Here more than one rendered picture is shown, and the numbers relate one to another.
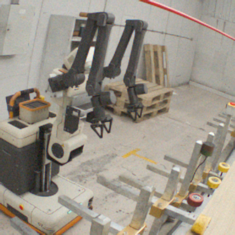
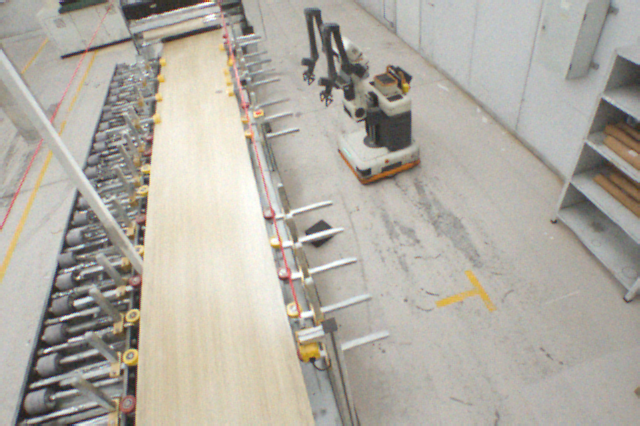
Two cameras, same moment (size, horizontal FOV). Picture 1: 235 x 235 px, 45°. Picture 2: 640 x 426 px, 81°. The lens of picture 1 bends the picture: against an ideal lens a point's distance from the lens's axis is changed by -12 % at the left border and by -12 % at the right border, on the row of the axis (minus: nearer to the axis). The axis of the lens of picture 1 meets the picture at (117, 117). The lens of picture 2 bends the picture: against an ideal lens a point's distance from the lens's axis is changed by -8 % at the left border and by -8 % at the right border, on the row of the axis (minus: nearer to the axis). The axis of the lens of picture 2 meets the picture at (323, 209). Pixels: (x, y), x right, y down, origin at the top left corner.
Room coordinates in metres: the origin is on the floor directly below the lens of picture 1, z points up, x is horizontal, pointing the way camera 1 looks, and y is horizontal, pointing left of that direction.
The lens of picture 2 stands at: (4.16, -2.08, 2.67)
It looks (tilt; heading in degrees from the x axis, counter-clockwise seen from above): 44 degrees down; 142
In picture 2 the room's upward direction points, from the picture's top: 10 degrees counter-clockwise
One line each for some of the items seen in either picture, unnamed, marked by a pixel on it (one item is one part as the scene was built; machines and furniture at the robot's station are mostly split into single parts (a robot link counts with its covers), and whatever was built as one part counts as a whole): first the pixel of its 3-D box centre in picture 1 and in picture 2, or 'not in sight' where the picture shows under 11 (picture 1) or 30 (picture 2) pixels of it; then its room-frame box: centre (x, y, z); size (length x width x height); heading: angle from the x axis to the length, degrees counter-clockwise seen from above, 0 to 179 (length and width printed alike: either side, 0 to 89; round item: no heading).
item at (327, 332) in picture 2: not in sight; (334, 394); (3.67, -1.79, 1.20); 0.15 x 0.12 x 1.00; 151
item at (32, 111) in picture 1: (34, 111); (385, 84); (1.98, 0.58, 0.87); 0.23 x 0.15 x 0.11; 156
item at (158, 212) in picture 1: (163, 205); not in sight; (1.00, -0.25, 0.95); 0.14 x 0.06 x 0.05; 151
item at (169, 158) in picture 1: (193, 168); (274, 135); (1.68, -0.53, 0.81); 0.43 x 0.03 x 0.04; 61
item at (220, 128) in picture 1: (210, 158); not in sight; (1.67, -0.63, 0.90); 0.04 x 0.04 x 0.48; 61
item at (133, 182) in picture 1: (157, 193); (267, 104); (1.26, -0.26, 0.84); 0.43 x 0.03 x 0.04; 61
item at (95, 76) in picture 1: (100, 52); (311, 35); (1.55, 0.15, 1.41); 0.11 x 0.06 x 0.43; 156
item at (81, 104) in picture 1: (82, 111); (344, 83); (1.82, 0.21, 0.99); 0.28 x 0.16 x 0.22; 156
